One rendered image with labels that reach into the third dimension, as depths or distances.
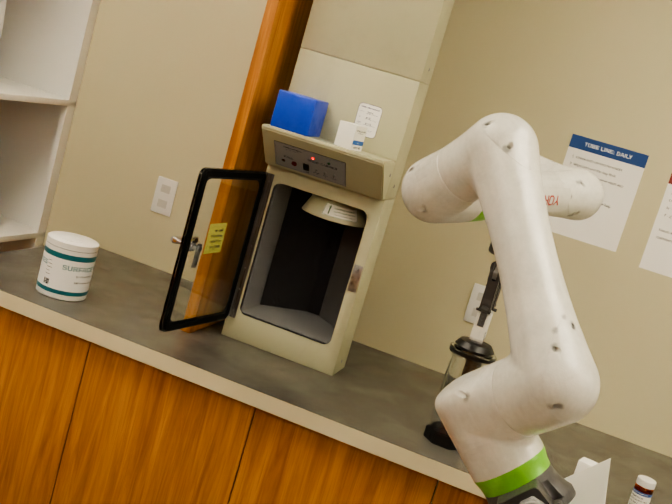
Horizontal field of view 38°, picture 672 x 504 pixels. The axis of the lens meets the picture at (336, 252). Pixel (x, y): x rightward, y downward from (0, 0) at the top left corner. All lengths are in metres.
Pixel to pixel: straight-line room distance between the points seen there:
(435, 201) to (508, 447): 0.44
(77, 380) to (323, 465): 0.65
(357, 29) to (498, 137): 0.90
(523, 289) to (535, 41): 1.36
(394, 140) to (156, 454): 0.95
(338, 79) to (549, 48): 0.65
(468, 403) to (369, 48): 1.12
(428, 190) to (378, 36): 0.79
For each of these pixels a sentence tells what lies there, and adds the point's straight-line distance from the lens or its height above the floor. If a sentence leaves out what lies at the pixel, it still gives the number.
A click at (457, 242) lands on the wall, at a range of 2.80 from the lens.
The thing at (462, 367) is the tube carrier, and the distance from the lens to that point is 2.20.
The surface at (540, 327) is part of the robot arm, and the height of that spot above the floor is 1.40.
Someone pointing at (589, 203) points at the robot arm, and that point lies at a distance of 2.05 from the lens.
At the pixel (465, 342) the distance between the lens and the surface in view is 2.20.
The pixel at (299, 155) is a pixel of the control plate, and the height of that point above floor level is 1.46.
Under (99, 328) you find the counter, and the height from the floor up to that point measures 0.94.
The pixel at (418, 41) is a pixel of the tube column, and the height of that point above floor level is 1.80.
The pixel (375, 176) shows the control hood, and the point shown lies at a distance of 2.32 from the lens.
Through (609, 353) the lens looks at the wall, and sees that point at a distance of 2.80.
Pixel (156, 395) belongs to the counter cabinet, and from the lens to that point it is 2.38.
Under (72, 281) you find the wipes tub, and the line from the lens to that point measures 2.53.
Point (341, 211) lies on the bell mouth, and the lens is 2.46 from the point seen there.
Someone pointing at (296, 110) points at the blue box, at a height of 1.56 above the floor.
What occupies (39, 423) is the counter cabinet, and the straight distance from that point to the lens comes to 2.57.
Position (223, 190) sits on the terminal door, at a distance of 2.31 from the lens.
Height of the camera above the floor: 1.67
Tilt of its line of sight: 10 degrees down
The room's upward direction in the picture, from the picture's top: 16 degrees clockwise
